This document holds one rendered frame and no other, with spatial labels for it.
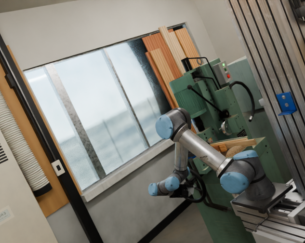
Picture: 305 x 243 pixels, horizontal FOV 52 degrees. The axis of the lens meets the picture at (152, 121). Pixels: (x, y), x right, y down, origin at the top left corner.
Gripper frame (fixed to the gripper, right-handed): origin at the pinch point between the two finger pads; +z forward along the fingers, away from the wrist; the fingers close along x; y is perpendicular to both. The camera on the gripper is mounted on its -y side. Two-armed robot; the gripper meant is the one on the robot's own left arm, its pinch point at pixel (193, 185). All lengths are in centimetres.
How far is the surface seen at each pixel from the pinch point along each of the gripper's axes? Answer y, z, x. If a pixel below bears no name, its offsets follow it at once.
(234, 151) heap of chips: -21.8, 19.4, 19.5
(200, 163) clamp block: -14.8, 8.7, -1.2
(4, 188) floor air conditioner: -1, -91, -108
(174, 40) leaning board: -191, 108, -131
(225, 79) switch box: -78, 33, 6
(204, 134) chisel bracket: -36.9, 20.9, -7.3
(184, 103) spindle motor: -58, 3, -9
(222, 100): -62, 30, 4
